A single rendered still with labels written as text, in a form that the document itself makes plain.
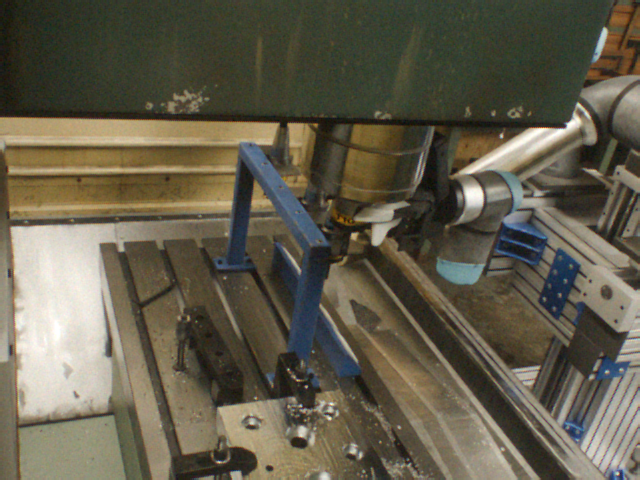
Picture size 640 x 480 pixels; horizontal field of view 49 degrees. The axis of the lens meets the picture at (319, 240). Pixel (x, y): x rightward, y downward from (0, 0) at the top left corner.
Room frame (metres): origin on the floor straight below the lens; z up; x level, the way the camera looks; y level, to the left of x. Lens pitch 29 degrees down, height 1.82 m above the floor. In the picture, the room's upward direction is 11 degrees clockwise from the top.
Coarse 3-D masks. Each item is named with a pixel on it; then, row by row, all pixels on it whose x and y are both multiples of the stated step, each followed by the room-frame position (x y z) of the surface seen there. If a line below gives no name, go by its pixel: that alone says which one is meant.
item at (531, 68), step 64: (0, 0) 0.54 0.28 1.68; (64, 0) 0.56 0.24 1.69; (128, 0) 0.59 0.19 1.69; (192, 0) 0.61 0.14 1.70; (256, 0) 0.64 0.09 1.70; (320, 0) 0.66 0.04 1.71; (384, 0) 0.69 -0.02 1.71; (448, 0) 0.72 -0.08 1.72; (512, 0) 0.76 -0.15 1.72; (576, 0) 0.79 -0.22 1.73; (0, 64) 0.54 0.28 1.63; (64, 64) 0.56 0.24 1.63; (128, 64) 0.59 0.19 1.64; (192, 64) 0.61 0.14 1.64; (256, 64) 0.64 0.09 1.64; (320, 64) 0.67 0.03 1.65; (384, 64) 0.70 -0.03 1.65; (448, 64) 0.73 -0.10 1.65; (512, 64) 0.77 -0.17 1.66; (576, 64) 0.81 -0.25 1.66
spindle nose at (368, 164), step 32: (320, 128) 0.79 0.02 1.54; (352, 128) 0.76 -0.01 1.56; (384, 128) 0.76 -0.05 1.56; (416, 128) 0.78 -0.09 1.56; (320, 160) 0.78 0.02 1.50; (352, 160) 0.76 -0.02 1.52; (384, 160) 0.76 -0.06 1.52; (416, 160) 0.79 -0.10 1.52; (352, 192) 0.76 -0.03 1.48; (384, 192) 0.77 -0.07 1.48
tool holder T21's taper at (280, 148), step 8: (280, 128) 1.44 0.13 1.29; (288, 128) 1.45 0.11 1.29; (280, 136) 1.43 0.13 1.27; (288, 136) 1.45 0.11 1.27; (272, 144) 1.44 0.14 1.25; (280, 144) 1.43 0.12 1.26; (288, 144) 1.45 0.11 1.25; (272, 152) 1.43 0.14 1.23; (280, 152) 1.43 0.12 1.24; (288, 152) 1.44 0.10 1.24
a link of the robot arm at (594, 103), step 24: (600, 96) 1.23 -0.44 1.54; (576, 120) 1.21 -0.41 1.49; (600, 120) 1.21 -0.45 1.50; (504, 144) 1.21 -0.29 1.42; (528, 144) 1.19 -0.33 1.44; (552, 144) 1.19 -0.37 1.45; (576, 144) 1.21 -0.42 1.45; (480, 168) 1.16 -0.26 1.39; (504, 168) 1.16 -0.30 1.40; (528, 168) 1.17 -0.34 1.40
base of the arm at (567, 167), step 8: (576, 152) 1.84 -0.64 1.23; (560, 160) 1.81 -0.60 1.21; (568, 160) 1.82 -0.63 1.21; (576, 160) 1.83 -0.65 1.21; (544, 168) 1.81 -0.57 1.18; (552, 168) 1.81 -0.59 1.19; (560, 168) 1.81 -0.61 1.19; (568, 168) 1.81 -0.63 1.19; (576, 168) 1.83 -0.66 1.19; (552, 176) 1.81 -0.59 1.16; (560, 176) 1.81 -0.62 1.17; (568, 176) 1.81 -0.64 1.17
